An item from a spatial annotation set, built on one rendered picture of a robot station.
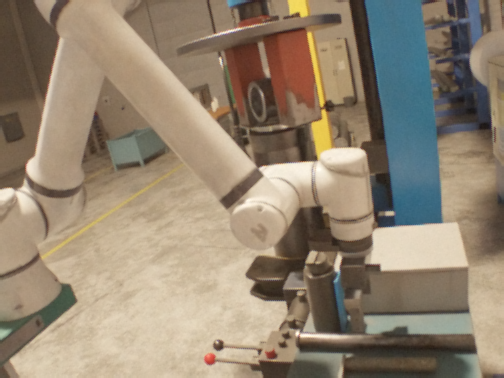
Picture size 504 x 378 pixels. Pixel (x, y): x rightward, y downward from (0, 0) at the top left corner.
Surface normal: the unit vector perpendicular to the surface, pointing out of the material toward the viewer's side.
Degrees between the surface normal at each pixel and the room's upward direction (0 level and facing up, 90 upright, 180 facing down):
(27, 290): 68
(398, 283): 90
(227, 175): 77
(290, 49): 90
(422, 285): 90
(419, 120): 90
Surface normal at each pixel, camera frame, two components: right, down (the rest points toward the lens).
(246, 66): 0.40, 0.21
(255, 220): -0.18, 0.31
